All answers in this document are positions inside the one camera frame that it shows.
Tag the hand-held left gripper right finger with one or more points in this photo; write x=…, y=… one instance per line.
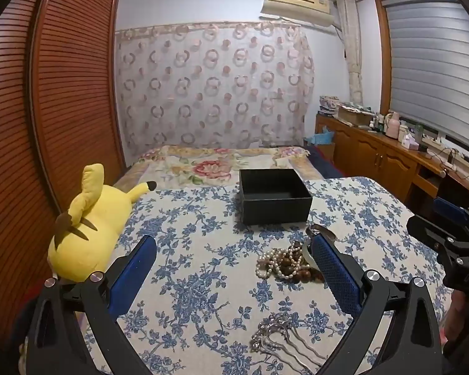
x=336, y=269

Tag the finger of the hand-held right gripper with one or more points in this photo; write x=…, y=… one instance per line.
x=449, y=209
x=426, y=228

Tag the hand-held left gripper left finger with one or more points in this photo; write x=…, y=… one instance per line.
x=135, y=271

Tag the pale green jade bangle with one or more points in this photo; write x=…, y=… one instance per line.
x=307, y=252

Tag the black cardboard box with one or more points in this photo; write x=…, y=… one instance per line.
x=275, y=211

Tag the ornate silver hair comb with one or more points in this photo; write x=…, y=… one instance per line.
x=269, y=330

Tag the person's right hand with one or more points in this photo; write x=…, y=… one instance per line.
x=458, y=316

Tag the yellow plush toy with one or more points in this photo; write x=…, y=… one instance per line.
x=97, y=218

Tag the blue floral tablecloth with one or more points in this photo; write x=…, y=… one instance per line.
x=203, y=281

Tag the white power strip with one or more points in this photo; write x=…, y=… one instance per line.
x=432, y=140

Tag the pink tissue box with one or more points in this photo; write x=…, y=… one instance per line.
x=409, y=142

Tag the wooden cabinet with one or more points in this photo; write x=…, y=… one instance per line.
x=375, y=156

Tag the pink thermos jug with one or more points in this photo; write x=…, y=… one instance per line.
x=392, y=127

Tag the dark blue blanket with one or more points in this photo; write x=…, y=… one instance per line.
x=324, y=164

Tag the floral bedspread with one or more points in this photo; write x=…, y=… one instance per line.
x=203, y=168

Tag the open cardboard box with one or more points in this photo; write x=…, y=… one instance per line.
x=355, y=115

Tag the blue tissue pack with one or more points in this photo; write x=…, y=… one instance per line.
x=318, y=137

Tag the grey window blind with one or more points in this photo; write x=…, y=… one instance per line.
x=434, y=66

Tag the stack of folded cloths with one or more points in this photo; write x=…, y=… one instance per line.
x=329, y=105

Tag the wooden louvered wardrobe door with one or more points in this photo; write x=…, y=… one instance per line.
x=8, y=164
x=78, y=86

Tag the tied cream curtain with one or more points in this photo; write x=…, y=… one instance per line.
x=353, y=54

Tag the white air conditioner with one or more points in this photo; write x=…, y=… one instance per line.
x=297, y=6

